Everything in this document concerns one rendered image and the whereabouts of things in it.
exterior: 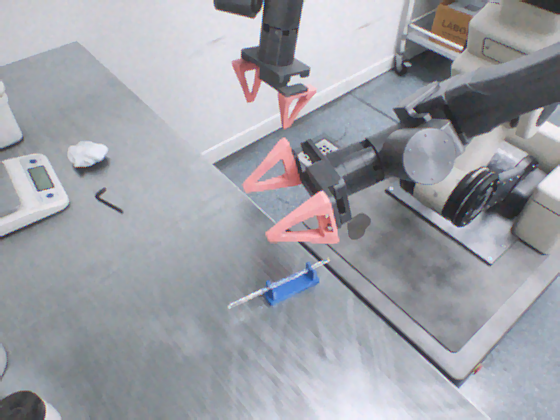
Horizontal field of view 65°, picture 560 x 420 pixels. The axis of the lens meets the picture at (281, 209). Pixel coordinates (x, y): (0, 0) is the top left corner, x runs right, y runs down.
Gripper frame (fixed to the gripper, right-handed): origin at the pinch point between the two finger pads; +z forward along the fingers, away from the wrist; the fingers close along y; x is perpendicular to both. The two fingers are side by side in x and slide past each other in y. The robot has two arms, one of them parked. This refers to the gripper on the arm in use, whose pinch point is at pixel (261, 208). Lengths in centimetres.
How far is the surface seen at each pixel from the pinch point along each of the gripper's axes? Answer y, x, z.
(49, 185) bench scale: -47, 12, 37
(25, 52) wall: -108, 2, 42
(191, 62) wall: -130, 32, -3
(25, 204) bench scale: -41, 11, 41
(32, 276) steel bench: -27, 16, 42
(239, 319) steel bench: -6.2, 26.4, 10.0
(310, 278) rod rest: -8.9, 27.9, -4.0
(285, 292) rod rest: -7.8, 27.0, 1.1
